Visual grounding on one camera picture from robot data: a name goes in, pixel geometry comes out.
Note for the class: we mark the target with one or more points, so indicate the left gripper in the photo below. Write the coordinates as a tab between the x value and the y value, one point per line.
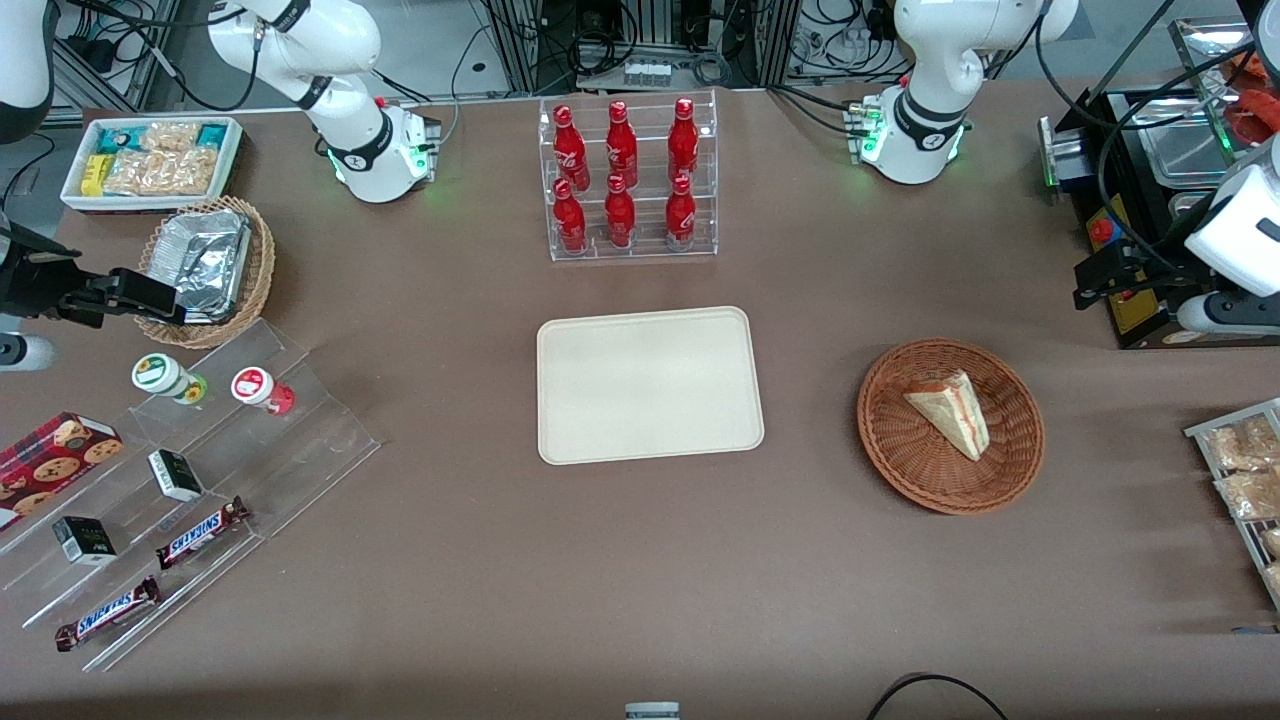
1147	264

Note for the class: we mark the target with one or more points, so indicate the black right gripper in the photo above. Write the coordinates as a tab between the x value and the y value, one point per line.
28	281

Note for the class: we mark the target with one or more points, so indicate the triangular sandwich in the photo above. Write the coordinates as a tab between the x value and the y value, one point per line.
955	410

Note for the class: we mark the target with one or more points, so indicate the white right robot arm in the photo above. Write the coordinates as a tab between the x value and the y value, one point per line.
370	150

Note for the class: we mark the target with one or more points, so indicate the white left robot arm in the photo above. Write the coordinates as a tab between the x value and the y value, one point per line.
930	60

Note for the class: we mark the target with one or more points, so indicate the light wicker basket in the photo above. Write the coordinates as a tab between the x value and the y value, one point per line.
263	270

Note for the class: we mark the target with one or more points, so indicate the tray of packaged snacks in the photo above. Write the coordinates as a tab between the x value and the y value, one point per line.
1200	432

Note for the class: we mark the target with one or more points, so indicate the round brown wicker basket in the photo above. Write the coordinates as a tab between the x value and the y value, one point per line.
930	480

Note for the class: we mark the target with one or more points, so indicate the beige rectangular tray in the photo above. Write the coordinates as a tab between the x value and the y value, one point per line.
650	385

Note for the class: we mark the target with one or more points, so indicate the green lid cup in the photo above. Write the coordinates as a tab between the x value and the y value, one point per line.
160	375

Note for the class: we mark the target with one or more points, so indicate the aluminium foil container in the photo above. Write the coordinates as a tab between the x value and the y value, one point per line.
205	260

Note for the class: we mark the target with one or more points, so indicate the white rectangular snack bin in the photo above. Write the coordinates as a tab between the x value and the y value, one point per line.
75	195

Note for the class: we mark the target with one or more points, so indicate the yellow snack packet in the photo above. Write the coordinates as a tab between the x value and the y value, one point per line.
94	175

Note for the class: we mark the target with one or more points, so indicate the black food warmer cabinet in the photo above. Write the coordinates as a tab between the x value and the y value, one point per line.
1165	150

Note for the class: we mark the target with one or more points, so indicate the large clear cracker packet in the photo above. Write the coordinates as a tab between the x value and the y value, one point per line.
165	172

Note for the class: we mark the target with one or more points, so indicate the teal snack packet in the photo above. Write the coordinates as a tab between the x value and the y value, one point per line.
117	140

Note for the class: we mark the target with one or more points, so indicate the red lid cup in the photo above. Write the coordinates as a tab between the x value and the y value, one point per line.
255	387

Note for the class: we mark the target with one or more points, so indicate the small clear cracker packet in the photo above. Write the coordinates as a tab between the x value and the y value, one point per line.
170	135

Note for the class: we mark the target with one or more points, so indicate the red tartan cookie box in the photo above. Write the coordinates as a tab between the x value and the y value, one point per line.
55	465

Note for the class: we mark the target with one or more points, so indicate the small black box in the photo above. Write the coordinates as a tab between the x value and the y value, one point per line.
175	475
85	540

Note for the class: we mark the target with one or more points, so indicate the red fried food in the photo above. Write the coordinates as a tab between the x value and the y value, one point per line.
1255	115

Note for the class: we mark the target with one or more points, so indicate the clear bagged pastry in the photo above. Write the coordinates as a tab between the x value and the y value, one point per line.
1245	445
1255	495

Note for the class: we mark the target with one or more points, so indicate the clear acrylic stepped display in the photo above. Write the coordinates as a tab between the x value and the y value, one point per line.
300	440

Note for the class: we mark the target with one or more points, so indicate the Snickers chocolate bar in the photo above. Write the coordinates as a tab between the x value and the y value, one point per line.
200	533
108	612

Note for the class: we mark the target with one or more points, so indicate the red cola bottle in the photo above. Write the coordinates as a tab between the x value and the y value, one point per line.
621	145
569	220
683	142
620	215
680	215
571	150

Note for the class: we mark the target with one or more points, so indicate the clear acrylic bottle rack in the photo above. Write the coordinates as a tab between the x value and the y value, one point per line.
645	240

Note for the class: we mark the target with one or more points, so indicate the white power strip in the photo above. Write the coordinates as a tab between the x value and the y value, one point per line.
647	73

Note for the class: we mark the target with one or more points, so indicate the small grey device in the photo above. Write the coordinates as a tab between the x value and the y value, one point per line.
652	711

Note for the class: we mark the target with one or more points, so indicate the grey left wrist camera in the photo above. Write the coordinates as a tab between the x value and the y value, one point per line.
1225	313

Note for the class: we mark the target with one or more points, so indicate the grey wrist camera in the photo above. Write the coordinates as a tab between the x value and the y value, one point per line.
1225	313
25	352

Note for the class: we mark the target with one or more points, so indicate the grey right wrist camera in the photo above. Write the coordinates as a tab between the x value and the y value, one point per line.
25	352

